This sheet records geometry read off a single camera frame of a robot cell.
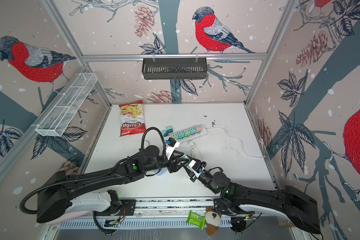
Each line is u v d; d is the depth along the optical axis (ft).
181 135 3.11
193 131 3.14
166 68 3.51
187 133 3.12
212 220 2.25
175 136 3.08
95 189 1.62
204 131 3.30
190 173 2.11
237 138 3.28
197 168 1.87
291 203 1.47
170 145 2.04
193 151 3.03
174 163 2.06
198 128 3.19
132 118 3.47
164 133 3.29
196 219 2.29
